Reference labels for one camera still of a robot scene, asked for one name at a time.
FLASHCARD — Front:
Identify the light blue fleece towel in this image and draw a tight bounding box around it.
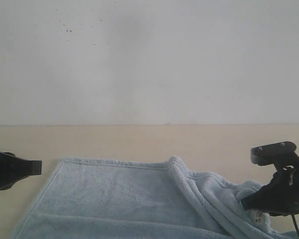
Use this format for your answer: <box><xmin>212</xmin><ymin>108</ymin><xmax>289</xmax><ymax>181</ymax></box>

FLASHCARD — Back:
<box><xmin>11</xmin><ymin>156</ymin><xmax>299</xmax><ymax>239</ymax></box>

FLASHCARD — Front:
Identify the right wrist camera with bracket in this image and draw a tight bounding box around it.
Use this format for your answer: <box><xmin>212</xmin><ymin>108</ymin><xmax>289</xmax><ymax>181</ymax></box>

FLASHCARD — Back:
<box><xmin>251</xmin><ymin>141</ymin><xmax>299</xmax><ymax>171</ymax></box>

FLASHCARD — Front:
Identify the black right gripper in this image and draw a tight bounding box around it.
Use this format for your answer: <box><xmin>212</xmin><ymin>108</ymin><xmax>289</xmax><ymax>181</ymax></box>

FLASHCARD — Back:
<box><xmin>241</xmin><ymin>157</ymin><xmax>299</xmax><ymax>215</ymax></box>

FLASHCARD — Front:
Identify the white barcode label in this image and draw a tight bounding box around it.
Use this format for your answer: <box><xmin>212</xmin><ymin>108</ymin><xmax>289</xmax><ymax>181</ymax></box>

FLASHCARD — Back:
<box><xmin>249</xmin><ymin>209</ymin><xmax>270</xmax><ymax>227</ymax></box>

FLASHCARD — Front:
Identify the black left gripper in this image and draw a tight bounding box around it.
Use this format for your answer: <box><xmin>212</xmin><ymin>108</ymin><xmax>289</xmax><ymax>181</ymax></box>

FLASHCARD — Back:
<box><xmin>0</xmin><ymin>152</ymin><xmax>42</xmax><ymax>191</ymax></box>

